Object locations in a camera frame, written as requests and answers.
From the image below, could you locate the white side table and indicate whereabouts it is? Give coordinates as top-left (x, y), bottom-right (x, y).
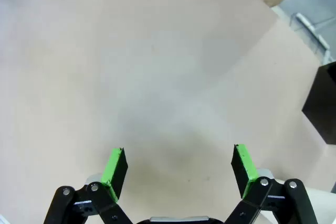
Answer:
top-left (290, 13), bottom-right (332, 58)

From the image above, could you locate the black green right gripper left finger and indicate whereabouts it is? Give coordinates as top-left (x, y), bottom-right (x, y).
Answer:
top-left (43, 147), bottom-right (134, 224)

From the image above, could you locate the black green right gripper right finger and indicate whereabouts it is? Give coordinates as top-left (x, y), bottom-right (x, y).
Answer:
top-left (224, 144), bottom-right (320, 224)

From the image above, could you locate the black open box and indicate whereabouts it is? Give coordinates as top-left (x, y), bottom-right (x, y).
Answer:
top-left (301, 61), bottom-right (336, 145)

